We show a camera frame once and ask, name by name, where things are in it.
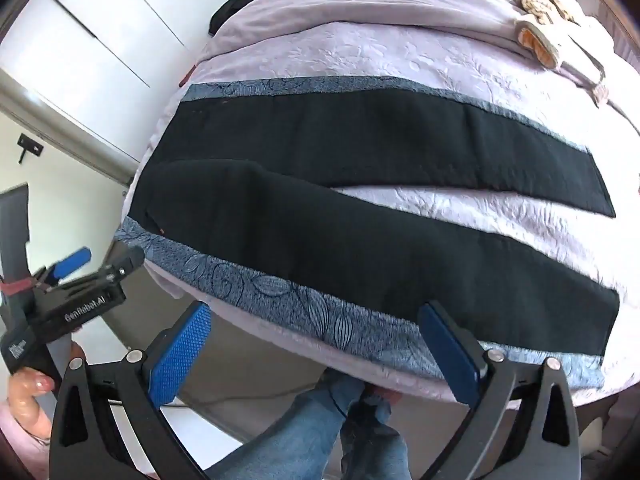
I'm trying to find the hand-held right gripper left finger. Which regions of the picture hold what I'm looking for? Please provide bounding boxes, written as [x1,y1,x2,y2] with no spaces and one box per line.
[48,302,213,480]

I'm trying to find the person's left leg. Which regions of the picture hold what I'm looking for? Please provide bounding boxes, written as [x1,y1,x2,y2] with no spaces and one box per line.
[205,372,353,480]

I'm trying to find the plain lilac blanket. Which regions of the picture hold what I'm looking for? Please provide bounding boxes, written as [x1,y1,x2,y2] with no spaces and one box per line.
[197,0,591,68]

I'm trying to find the beige bed base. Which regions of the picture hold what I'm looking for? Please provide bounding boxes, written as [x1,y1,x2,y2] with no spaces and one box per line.
[75,280,451,461]

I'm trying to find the person's leg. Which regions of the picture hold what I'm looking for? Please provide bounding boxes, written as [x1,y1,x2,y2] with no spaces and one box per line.
[205,372,353,480]
[340,390,416,480]

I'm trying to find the person's left forearm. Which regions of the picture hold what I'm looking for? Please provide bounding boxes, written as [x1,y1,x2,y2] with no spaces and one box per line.
[0,400,51,463]

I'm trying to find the beige knitted item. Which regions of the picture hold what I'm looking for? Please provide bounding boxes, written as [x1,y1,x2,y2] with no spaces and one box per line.
[510,0,581,26]

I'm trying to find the black pants with blue trim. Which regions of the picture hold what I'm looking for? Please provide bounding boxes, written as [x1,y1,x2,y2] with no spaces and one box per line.
[117,76,621,383]

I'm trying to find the person's right leg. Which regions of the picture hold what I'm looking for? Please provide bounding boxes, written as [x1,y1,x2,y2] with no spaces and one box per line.
[340,390,416,480]

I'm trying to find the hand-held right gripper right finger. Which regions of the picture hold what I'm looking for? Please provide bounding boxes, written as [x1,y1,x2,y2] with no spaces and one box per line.
[417,301,581,480]

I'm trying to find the lilac embossed blanket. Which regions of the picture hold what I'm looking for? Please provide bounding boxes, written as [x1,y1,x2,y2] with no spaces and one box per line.
[114,15,640,411]

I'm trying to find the person's left hand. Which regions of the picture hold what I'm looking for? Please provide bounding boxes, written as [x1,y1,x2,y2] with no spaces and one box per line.
[7,341,88,441]

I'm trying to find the black garment on bed edge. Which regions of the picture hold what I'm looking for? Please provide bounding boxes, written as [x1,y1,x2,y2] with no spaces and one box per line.
[207,0,266,37]

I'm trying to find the black upright stand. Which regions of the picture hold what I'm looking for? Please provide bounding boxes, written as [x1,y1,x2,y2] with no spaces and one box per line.
[0,185,32,321]

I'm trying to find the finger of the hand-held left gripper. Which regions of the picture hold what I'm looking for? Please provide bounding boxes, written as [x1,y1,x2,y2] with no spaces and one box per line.
[36,246,93,291]
[75,247,146,293]

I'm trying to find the black wall hook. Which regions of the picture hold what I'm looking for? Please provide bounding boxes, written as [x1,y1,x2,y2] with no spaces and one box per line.
[17,132,45,163]

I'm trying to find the white wardrobe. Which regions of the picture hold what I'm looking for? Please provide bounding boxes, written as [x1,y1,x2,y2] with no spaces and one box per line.
[0,0,246,183]

